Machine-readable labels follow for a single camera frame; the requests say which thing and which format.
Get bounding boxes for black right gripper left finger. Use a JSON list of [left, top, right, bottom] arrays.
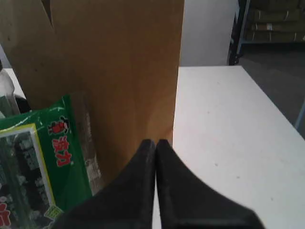
[[53, 139, 155, 229]]

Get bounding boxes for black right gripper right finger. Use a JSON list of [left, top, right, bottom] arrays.
[[156, 139, 264, 229]]

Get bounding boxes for green seaweed snack package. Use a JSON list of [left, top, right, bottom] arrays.
[[0, 93, 103, 229]]

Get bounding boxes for brown paper bag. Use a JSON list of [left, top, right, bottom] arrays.
[[0, 0, 184, 183]]

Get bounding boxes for clear plastic bottle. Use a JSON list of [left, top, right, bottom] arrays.
[[0, 63, 20, 118]]

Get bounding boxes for blue metal storage shelf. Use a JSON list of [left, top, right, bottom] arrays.
[[228, 0, 301, 65]]

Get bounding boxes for white partition panel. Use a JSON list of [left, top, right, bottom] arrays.
[[180, 0, 238, 67]]

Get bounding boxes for stacked cardboard boxes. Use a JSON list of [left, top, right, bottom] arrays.
[[244, 0, 305, 43]]

